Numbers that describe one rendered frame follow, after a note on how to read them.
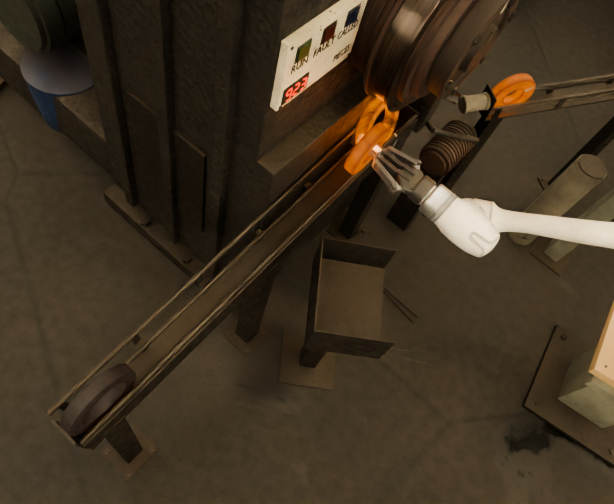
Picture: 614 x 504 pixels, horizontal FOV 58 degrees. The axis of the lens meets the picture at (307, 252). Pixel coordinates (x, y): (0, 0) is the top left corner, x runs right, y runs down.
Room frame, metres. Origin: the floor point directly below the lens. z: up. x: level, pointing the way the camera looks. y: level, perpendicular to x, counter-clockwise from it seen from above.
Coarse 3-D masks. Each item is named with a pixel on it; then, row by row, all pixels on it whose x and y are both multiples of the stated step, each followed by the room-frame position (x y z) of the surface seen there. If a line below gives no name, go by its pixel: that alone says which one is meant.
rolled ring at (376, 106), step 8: (368, 104) 1.14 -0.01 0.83; (376, 104) 1.15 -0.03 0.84; (368, 112) 1.12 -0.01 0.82; (376, 112) 1.13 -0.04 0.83; (392, 112) 1.21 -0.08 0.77; (360, 120) 1.10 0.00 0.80; (368, 120) 1.10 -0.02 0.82; (384, 120) 1.21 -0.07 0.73; (392, 120) 1.21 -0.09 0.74; (360, 128) 1.09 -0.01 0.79; (368, 128) 1.09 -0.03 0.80; (392, 128) 1.20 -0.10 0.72
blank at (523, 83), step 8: (504, 80) 1.54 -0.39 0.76; (512, 80) 1.54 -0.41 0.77; (520, 80) 1.54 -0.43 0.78; (528, 80) 1.56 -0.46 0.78; (496, 88) 1.52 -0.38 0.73; (504, 88) 1.51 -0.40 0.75; (512, 88) 1.53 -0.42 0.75; (520, 88) 1.55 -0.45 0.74; (528, 88) 1.57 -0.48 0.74; (496, 96) 1.51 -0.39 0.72; (504, 96) 1.52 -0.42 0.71; (512, 96) 1.58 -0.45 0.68; (520, 96) 1.57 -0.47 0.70; (528, 96) 1.59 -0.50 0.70; (496, 104) 1.52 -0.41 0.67; (504, 104) 1.54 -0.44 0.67
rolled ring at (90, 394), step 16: (112, 368) 0.24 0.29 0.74; (128, 368) 0.26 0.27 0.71; (96, 384) 0.19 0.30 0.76; (112, 384) 0.21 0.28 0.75; (128, 384) 0.24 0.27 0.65; (80, 400) 0.15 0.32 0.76; (96, 400) 0.17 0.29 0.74; (112, 400) 0.20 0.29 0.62; (64, 416) 0.12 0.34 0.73; (80, 416) 0.13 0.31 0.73; (96, 416) 0.15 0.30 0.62; (80, 432) 0.11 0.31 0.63
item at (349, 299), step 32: (320, 256) 0.70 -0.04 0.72; (352, 256) 0.77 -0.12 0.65; (384, 256) 0.79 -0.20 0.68; (320, 288) 0.67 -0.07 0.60; (352, 288) 0.71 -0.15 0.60; (320, 320) 0.58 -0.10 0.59; (352, 320) 0.62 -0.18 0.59; (288, 352) 0.67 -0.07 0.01; (320, 352) 0.65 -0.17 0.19; (352, 352) 0.53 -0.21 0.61; (384, 352) 0.55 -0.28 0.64; (320, 384) 0.60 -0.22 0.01
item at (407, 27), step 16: (416, 0) 1.03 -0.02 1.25; (432, 0) 1.03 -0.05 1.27; (400, 16) 1.02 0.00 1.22; (416, 16) 1.02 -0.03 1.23; (432, 16) 1.02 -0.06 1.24; (400, 32) 1.00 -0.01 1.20; (416, 32) 0.99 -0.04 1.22; (384, 48) 1.00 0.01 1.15; (400, 48) 0.99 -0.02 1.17; (384, 64) 0.99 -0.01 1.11; (400, 64) 0.97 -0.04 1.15; (384, 80) 0.99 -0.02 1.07; (384, 96) 1.00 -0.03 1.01
